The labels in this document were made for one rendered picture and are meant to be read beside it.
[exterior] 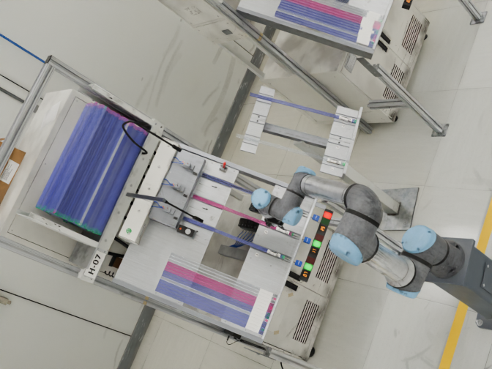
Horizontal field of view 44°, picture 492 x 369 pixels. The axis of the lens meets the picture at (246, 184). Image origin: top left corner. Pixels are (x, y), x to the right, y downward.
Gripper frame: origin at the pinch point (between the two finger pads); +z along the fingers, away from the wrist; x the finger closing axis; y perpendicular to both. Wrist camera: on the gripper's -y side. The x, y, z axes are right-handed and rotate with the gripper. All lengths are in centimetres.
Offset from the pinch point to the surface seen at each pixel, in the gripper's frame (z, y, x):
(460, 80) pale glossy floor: 79, 44, 126
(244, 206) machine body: 56, -39, 14
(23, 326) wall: 103, -168, -97
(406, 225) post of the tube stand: 79, 42, 36
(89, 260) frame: -18, -65, -44
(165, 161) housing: -9, -56, 9
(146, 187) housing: -10, -60, -6
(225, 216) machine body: 62, -49, 7
